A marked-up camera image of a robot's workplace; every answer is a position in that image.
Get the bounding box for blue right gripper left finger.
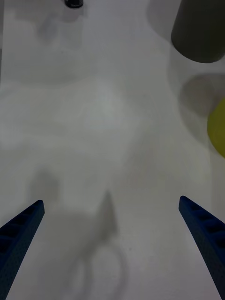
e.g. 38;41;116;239
0;199;45;300

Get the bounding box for black can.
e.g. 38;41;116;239
64;0;84;9

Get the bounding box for grey waste bin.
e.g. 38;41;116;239
170;0;225;64

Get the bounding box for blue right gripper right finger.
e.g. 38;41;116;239
178;195;225;300

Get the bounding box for yellow-green waste bin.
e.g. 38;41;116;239
207;97;225;158

